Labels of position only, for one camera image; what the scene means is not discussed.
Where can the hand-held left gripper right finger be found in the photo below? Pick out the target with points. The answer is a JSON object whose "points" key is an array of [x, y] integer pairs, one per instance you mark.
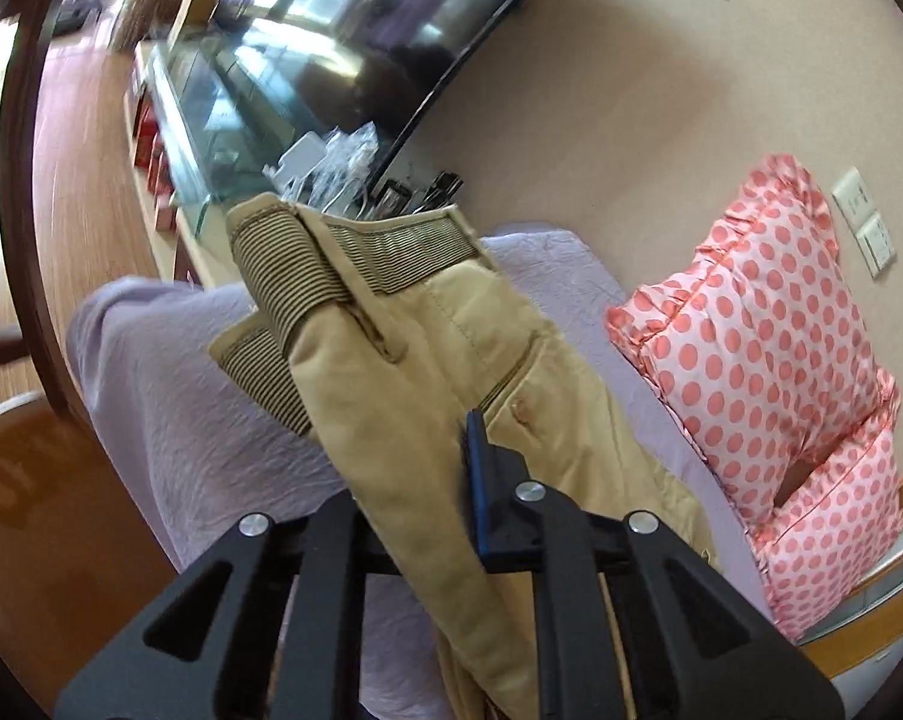
{"points": [[483, 495]]}

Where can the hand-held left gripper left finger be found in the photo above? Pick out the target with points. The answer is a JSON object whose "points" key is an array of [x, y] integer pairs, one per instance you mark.
{"points": [[324, 540]]}

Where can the beige pants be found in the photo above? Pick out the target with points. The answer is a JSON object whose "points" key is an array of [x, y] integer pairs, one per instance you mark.
{"points": [[421, 360]]}

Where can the lilac bed cover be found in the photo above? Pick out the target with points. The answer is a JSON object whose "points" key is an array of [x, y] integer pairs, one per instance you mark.
{"points": [[219, 420]]}

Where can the pink polka dot pillow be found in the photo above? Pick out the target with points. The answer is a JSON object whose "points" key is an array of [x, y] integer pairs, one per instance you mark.
{"points": [[751, 360], [834, 540]]}

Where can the clear plastic wrap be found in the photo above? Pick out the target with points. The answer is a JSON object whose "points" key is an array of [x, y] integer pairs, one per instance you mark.
{"points": [[346, 157]]}

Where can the white box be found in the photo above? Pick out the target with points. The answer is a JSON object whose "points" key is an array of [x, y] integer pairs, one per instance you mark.
{"points": [[301, 159]]}

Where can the glass-topped tv cabinet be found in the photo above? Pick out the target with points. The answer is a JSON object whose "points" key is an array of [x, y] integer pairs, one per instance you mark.
{"points": [[196, 127]]}

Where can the dark wooden chair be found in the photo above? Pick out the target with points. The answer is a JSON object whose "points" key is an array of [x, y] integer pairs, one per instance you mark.
{"points": [[24, 187]]}

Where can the black television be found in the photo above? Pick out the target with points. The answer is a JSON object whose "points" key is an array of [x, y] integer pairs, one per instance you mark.
{"points": [[361, 22]]}

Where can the white wall switch plate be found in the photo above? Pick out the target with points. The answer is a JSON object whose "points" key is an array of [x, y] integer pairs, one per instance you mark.
{"points": [[853, 196], [876, 243]]}

